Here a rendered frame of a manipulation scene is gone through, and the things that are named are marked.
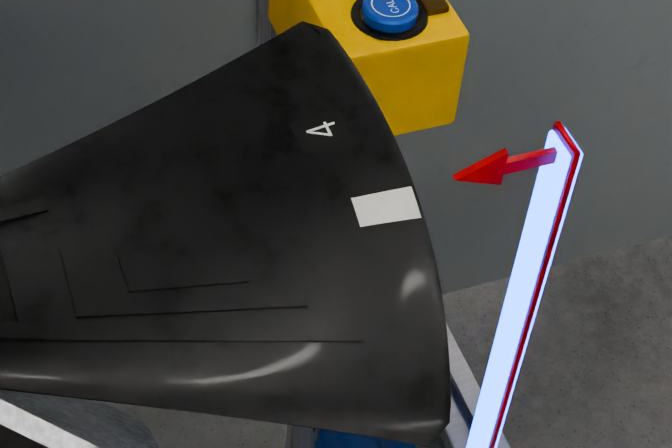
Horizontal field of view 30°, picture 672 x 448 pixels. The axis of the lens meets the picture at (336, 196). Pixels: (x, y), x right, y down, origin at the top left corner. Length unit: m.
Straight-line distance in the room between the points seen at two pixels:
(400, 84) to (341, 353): 0.36
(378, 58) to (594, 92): 0.98
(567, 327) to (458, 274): 0.22
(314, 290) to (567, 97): 1.25
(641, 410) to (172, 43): 0.99
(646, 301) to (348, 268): 1.61
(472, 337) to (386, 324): 1.47
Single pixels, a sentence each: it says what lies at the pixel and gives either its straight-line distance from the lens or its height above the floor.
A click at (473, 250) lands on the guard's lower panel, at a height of 0.15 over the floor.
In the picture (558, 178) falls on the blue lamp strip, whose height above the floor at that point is 1.17.
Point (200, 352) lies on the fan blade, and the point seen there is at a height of 1.18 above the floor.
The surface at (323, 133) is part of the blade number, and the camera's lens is 0.63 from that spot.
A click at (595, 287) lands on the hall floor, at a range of 2.18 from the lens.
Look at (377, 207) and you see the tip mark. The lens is 0.61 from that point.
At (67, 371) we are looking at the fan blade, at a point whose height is 1.18.
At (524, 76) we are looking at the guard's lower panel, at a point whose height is 0.51.
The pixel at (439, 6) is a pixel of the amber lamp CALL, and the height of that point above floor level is 1.08.
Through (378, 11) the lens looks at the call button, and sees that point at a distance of 0.89.
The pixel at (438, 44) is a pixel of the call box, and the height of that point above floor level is 1.07.
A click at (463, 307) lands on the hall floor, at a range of 2.10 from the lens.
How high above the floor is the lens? 1.64
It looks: 47 degrees down
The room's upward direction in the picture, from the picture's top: 5 degrees clockwise
